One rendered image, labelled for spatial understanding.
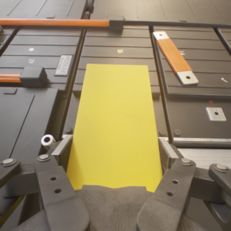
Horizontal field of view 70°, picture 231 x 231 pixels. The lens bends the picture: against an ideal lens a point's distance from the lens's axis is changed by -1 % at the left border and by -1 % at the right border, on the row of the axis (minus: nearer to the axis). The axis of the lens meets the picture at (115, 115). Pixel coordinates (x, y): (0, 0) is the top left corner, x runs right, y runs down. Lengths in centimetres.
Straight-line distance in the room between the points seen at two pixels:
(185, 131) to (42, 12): 40
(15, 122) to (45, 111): 4
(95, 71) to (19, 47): 22
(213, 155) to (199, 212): 8
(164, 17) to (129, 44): 13
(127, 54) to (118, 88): 16
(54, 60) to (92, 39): 9
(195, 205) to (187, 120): 11
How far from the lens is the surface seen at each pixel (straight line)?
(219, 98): 30
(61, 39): 38
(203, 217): 21
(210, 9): 53
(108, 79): 18
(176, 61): 31
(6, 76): 30
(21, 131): 23
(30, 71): 28
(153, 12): 47
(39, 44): 37
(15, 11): 51
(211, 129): 26
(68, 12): 46
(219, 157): 25
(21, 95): 27
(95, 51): 33
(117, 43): 35
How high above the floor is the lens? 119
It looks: 55 degrees down
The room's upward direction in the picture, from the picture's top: 1 degrees clockwise
